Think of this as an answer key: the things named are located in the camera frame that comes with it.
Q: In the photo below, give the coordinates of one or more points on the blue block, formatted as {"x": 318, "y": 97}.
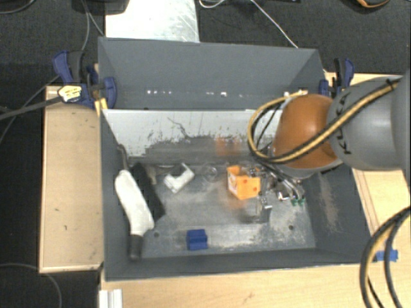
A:
{"x": 196, "y": 239}

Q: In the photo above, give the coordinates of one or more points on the pale wood board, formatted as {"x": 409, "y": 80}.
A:
{"x": 70, "y": 184}

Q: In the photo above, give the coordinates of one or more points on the clear glass thing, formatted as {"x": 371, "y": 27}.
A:
{"x": 211, "y": 173}

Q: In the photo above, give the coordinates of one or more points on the orange box with red dots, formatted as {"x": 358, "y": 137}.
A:
{"x": 244, "y": 184}

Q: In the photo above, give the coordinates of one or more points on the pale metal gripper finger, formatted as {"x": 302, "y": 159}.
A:
{"x": 267, "y": 211}
{"x": 254, "y": 173}

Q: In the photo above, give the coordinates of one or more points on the grey metal bin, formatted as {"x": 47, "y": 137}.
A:
{"x": 199, "y": 72}

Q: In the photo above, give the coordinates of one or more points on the white open box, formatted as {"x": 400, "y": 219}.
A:
{"x": 178, "y": 180}

